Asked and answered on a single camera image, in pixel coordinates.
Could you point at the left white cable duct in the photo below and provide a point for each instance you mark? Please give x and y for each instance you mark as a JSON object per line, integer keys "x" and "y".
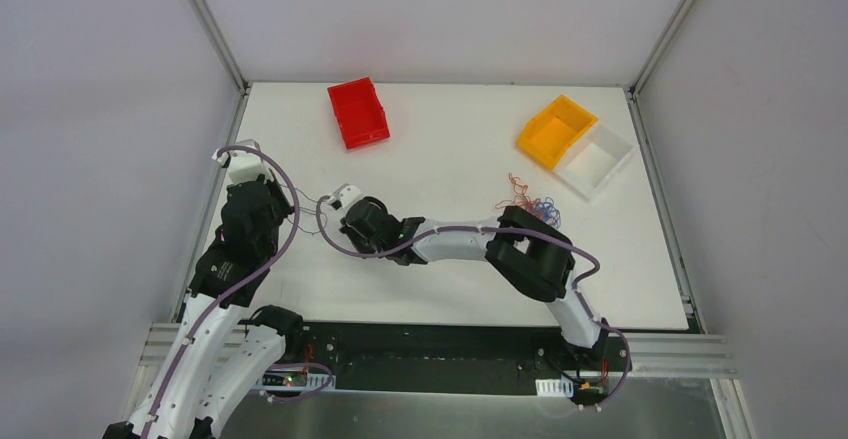
{"x": 290, "y": 381}

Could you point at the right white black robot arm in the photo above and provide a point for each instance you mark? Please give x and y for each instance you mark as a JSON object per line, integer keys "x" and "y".
{"x": 533, "y": 257}

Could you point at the right white cable duct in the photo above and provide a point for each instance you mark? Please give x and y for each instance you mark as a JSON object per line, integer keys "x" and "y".
{"x": 554, "y": 388}

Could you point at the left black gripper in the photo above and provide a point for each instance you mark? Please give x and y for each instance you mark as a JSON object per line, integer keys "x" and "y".
{"x": 263, "y": 193}

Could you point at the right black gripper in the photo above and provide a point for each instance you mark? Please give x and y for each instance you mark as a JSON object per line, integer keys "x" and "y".
{"x": 351, "y": 215}

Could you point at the white cable duct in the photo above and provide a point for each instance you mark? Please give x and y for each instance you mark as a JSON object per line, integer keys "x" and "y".
{"x": 554, "y": 388}
{"x": 290, "y": 381}

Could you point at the yellow plastic bin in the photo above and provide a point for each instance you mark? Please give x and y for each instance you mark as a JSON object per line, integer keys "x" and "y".
{"x": 548, "y": 136}

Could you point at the red plastic bin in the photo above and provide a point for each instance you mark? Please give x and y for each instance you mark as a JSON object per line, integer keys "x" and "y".
{"x": 359, "y": 113}

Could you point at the white plastic bin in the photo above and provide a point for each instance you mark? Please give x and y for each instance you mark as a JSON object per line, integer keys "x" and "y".
{"x": 593, "y": 161}

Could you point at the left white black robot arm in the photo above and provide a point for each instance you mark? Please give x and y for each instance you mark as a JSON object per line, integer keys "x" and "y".
{"x": 192, "y": 396}

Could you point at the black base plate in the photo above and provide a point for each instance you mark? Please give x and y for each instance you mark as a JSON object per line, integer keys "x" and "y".
{"x": 451, "y": 359}

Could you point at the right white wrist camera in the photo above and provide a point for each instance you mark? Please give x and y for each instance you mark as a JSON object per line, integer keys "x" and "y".
{"x": 345, "y": 196}

